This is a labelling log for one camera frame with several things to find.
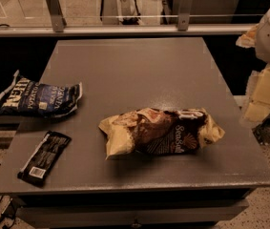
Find metal railing post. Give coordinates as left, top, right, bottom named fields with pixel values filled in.
left=46, top=0, right=67, bottom=32
left=177, top=0, right=193, bottom=31

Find black snack bar wrapper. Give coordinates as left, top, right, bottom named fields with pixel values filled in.
left=17, top=131, right=72, bottom=187

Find right metal railing post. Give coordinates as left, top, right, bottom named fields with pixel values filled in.
left=177, top=0, right=193, bottom=31

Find brown yellow chip bag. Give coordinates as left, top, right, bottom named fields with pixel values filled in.
left=99, top=108, right=225, bottom=157

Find left metal railing post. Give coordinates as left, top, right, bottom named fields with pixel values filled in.
left=46, top=0, right=67, bottom=32

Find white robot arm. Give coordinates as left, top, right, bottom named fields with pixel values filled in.
left=239, top=9, right=270, bottom=127

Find blue chip bag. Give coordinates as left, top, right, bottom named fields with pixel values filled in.
left=0, top=71, right=82, bottom=117

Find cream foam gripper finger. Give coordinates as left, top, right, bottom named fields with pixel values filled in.
left=241, top=64, right=270, bottom=123

